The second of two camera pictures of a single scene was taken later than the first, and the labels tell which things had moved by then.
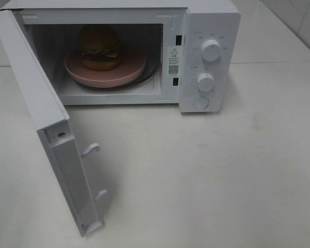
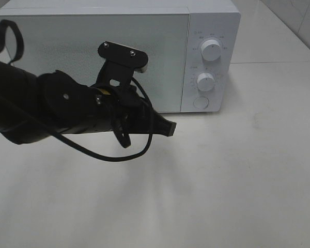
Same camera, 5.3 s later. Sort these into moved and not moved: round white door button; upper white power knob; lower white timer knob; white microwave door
Moved: white microwave door
Not moved: round white door button; lower white timer knob; upper white power knob
